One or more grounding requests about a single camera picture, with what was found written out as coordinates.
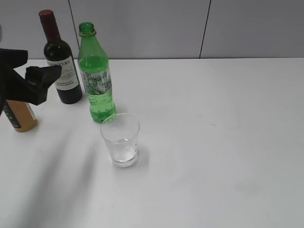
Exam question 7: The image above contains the green sprite bottle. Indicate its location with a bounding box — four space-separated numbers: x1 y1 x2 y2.
78 22 116 123

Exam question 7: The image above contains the dark red wine bottle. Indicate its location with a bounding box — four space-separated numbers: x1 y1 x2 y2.
39 9 82 104

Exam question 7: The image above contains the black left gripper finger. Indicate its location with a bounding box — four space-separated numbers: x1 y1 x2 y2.
25 65 62 89

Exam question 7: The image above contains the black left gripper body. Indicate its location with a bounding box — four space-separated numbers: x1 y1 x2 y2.
0 48 48 111

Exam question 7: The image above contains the transparent plastic cup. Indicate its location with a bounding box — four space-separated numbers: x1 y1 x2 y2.
100 113 140 168

